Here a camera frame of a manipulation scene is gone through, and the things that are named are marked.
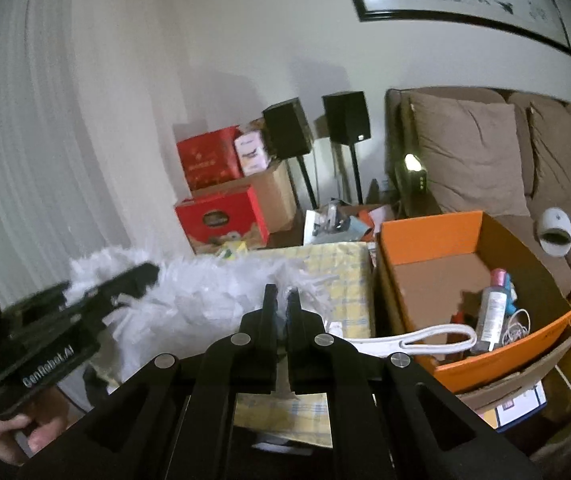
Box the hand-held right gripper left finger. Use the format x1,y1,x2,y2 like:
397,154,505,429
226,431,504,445
18,284,279,480

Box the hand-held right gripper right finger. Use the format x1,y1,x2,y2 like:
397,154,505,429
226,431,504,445
285,287,529,480

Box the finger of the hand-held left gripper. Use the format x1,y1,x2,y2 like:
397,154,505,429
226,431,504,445
63,261,160,321

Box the white fluffy duster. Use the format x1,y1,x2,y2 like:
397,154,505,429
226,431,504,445
68,247,476,401

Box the orange cardboard box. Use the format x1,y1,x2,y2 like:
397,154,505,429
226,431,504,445
375,210,571,395

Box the clear bottle pink cap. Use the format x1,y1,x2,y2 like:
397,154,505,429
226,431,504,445
473,268,510,356

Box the white earphones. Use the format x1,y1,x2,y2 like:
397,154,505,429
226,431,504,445
503,309,531,346

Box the person's left hand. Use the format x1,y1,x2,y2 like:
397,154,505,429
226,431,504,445
0,387,74,466

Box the yellow checked tablecloth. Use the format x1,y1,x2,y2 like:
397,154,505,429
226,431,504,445
226,241,376,448

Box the green drink carton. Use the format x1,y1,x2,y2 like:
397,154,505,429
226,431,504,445
218,241,249,261

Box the red gift box pictured label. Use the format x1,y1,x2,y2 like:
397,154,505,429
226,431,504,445
174,186,270,255

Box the open bag of clutter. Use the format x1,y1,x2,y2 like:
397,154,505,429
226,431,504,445
303,199,389,246

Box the brown cardboard box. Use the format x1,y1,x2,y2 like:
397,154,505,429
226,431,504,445
190,160,299,233

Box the red gift box gold print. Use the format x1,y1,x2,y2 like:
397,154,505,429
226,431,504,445
176,126,244,193

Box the black speaker stand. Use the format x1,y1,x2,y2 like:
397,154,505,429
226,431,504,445
349,142,363,206
295,156,316,210

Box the white curtain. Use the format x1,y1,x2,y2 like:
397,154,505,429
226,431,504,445
0,0,201,311

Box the black lit lantern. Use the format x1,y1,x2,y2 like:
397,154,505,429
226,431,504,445
395,154,429,196

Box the black speaker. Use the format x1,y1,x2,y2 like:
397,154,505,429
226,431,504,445
262,98,313,160
322,91,370,145

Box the large brown cushion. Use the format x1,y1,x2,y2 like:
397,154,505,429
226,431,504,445
409,92,531,217

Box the white dome lamp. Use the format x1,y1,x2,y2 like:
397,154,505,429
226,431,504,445
536,207,571,260

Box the medium brown cushion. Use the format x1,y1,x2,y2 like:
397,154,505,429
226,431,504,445
528,102,571,203

